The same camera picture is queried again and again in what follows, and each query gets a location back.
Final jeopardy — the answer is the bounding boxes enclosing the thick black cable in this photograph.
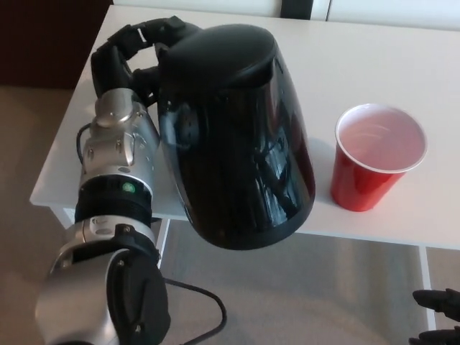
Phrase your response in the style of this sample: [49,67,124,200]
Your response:
[161,278,228,345]

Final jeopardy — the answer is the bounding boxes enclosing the white metal frame table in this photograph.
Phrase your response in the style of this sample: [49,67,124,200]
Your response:
[30,4,460,331]

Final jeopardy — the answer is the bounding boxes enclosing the thin black cable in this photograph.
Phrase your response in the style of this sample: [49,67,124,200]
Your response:
[75,123,95,165]

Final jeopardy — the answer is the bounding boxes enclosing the red plastic cup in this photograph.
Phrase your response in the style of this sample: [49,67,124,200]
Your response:
[330,103,428,213]

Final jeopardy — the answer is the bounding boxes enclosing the dark brown wooden door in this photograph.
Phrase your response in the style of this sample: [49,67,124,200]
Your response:
[0,0,109,91]

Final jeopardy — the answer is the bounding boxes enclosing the white cabinet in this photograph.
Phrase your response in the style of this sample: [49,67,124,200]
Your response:
[113,0,460,23]

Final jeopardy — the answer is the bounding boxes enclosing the black electric kettle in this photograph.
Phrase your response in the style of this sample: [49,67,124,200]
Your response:
[155,24,317,249]

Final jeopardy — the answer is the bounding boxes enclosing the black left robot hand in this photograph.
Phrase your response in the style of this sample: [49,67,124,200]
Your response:
[90,14,198,109]

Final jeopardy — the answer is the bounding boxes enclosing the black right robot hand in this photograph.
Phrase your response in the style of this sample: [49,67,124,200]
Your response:
[408,287,460,345]

